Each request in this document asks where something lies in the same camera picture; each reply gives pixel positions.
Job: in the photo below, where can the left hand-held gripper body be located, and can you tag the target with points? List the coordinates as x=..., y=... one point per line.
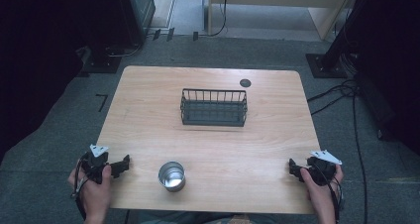
x=95, y=161

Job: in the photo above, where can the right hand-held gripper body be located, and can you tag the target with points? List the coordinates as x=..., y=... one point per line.
x=322, y=166

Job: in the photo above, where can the silver metal cup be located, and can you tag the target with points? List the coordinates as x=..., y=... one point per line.
x=171, y=176

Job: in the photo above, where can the person's right hand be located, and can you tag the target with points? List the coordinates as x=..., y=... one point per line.
x=321, y=197

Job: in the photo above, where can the person's left hand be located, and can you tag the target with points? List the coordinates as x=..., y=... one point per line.
x=95, y=193

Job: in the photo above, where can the person's legs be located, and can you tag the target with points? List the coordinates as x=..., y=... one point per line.
x=204, y=218

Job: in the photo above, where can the black round table grommet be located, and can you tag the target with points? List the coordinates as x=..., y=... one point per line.
x=245, y=83

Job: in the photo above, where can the black stand base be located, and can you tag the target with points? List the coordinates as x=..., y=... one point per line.
x=99, y=60

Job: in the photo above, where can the dark curtain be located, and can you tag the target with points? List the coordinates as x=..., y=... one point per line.
x=36, y=62

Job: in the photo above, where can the black metal stand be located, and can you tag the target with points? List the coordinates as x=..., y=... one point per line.
x=340, y=32

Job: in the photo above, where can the light wooden cabinet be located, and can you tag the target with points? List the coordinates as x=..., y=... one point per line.
x=280, y=9

